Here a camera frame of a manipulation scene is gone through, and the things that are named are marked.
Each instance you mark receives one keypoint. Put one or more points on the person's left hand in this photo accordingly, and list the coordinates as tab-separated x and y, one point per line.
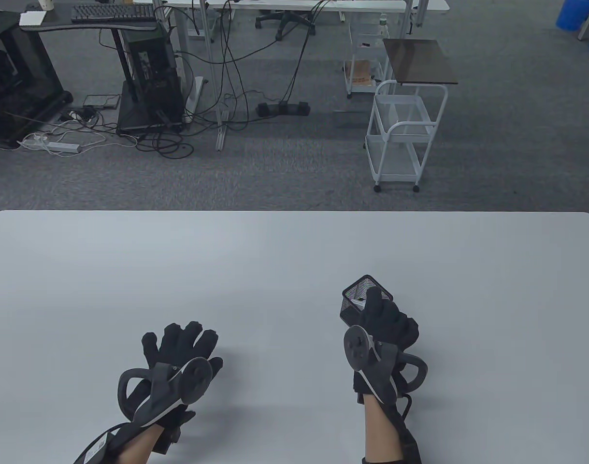
183	345

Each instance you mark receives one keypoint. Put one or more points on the person's right hand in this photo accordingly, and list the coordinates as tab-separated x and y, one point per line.
388	324

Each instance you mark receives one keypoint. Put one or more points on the black mesh pen holder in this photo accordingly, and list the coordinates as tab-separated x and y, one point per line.
347	316

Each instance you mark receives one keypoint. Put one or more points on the person's right forearm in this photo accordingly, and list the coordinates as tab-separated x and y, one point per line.
381	430

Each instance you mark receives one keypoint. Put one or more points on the person's left forearm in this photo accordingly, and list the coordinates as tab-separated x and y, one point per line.
139	447

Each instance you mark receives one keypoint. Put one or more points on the grey left tracking controller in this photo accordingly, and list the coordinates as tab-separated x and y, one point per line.
161	391

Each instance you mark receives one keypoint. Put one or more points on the white rolling cart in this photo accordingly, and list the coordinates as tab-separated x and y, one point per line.
395	162

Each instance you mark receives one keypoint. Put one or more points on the white power strip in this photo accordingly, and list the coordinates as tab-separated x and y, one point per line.
62	146

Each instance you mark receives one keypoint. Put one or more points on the black power strip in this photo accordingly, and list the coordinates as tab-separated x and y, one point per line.
282	109

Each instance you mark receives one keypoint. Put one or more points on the brown cardboard box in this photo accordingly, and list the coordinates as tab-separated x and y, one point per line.
359	75

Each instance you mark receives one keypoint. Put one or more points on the grey flat box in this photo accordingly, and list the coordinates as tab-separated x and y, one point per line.
101	101

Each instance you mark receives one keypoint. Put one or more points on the brown top side table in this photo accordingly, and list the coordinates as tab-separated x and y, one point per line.
420	60

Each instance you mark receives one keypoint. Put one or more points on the black computer tower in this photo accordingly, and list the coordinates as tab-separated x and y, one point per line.
154	72

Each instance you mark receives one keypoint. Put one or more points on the small white shelf cart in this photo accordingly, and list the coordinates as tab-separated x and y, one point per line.
369	36

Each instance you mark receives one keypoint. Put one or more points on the clear plastic bottle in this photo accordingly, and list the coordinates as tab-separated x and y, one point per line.
383	24

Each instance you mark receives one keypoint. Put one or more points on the black office chair base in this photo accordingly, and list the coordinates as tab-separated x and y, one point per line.
284	18

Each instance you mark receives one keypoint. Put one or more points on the short white desk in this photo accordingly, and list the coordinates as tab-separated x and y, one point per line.
434	4

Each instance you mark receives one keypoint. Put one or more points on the black keyboard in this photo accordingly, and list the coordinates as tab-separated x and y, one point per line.
110	12

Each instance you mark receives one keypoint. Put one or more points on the black computer desk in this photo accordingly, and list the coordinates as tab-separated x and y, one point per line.
57	23

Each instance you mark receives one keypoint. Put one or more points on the white notepad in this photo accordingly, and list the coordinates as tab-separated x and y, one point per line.
32	18

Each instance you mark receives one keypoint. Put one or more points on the white cup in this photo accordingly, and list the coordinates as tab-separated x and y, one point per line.
46	5

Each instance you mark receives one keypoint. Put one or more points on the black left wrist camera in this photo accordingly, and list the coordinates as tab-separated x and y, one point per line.
168	437

